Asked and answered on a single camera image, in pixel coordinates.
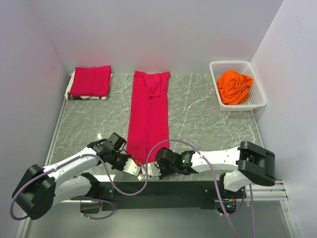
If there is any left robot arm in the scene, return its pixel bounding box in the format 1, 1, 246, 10
12, 133, 140, 220

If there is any folded red t-shirt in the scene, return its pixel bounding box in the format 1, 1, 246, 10
70, 65, 111, 97

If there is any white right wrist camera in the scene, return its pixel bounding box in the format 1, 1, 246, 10
141, 162, 161, 177

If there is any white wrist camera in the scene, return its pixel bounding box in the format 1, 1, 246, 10
141, 162, 161, 177
123, 158, 141, 176

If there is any crumpled orange t-shirt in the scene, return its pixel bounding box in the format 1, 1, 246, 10
216, 70, 253, 105

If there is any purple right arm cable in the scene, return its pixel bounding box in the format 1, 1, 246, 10
146, 139, 256, 238

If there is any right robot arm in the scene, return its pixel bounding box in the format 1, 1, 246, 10
148, 141, 275, 198

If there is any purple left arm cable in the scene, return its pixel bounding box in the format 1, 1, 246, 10
9, 153, 149, 221

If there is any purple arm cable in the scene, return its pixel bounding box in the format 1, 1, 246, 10
9, 153, 149, 221
146, 139, 256, 238

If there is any aluminium extrusion rail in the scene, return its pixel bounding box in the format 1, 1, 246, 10
59, 180, 289, 203

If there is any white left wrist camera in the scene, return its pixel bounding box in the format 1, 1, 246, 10
123, 158, 141, 176

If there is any white plastic basket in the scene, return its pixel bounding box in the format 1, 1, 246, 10
210, 60, 267, 112

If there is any red t-shirt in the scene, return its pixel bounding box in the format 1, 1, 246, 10
127, 71, 170, 165
70, 65, 111, 97

